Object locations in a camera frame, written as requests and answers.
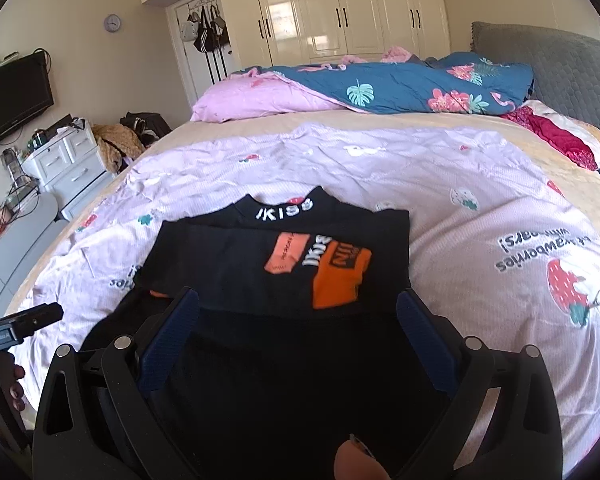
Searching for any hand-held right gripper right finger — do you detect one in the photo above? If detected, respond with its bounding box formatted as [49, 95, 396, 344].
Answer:
[396, 287, 563, 480]

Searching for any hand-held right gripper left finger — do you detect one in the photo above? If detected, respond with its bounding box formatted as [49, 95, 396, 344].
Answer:
[32, 286, 201, 480]

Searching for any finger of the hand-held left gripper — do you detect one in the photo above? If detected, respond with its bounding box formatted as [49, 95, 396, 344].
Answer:
[5, 302, 64, 335]

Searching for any black sweater with orange patches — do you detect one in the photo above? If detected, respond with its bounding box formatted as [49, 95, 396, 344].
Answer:
[82, 186, 461, 480]

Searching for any person's left hand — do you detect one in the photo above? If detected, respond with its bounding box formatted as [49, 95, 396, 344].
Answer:
[0, 362, 28, 413]

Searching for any person's right hand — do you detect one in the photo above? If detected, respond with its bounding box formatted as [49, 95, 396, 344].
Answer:
[334, 434, 391, 480]

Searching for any grey round table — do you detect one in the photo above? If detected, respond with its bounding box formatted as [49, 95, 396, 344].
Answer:
[0, 191, 60, 261]

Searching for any pink strawberry bear printed blanket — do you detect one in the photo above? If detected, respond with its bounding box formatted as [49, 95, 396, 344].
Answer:
[12, 122, 600, 480]

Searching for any white drawer cabinet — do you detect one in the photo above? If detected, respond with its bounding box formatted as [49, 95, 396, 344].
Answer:
[21, 120, 116, 221]

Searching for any brown crumpled cloth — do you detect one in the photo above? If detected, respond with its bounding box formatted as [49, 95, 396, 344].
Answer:
[91, 122, 146, 173]

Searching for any black flat box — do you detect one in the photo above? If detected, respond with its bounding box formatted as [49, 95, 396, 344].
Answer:
[45, 114, 83, 137]

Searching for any black flat television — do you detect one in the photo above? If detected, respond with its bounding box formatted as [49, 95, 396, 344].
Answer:
[0, 51, 55, 152]

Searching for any red floral pillow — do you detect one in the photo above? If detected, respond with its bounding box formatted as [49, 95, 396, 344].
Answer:
[500, 99, 600, 171]

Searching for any blue and pink floral quilt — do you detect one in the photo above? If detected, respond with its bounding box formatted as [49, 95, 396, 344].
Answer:
[190, 45, 535, 123]

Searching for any white door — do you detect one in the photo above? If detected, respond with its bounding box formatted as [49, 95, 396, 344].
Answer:
[165, 0, 241, 121]

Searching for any black striped hanging bag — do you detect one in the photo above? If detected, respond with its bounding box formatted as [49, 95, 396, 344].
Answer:
[192, 7, 221, 53]

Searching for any pale hanging bag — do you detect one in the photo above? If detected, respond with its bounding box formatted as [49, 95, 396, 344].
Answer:
[179, 12, 201, 42]

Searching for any grey quilted headboard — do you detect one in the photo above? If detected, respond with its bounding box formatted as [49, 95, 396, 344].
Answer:
[470, 21, 600, 136]

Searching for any grey hanging bag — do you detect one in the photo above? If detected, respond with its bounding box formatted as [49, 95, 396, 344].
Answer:
[212, 5, 231, 48]

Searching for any cream glossy wardrobe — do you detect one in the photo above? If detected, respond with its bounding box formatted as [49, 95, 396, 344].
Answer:
[137, 0, 453, 68]

